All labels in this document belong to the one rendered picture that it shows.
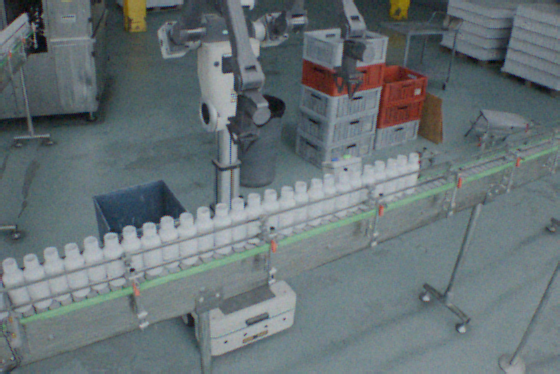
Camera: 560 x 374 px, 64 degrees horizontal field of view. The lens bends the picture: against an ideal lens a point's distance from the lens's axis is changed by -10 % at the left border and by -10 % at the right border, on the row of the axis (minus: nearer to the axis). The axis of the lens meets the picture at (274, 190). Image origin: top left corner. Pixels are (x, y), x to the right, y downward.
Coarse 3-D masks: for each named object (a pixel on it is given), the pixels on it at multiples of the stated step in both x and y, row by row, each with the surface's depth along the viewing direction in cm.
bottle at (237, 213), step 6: (234, 204) 154; (240, 204) 154; (234, 210) 155; (240, 210) 155; (234, 216) 155; (240, 216) 155; (246, 216) 157; (234, 222) 156; (234, 228) 157; (240, 228) 157; (246, 228) 160; (234, 234) 158; (240, 234) 158; (234, 240) 159; (234, 246) 160; (240, 246) 161
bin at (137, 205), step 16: (112, 192) 196; (128, 192) 200; (144, 192) 204; (160, 192) 209; (96, 208) 191; (112, 208) 199; (128, 208) 204; (144, 208) 208; (160, 208) 213; (176, 208) 198; (112, 224) 203; (128, 224) 207; (144, 224) 212; (160, 224) 179; (176, 224) 182
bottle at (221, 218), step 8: (216, 208) 151; (224, 208) 153; (216, 216) 152; (224, 216) 151; (216, 224) 152; (224, 224) 152; (216, 232) 153; (224, 232) 153; (216, 240) 155; (224, 240) 155; (224, 248) 156
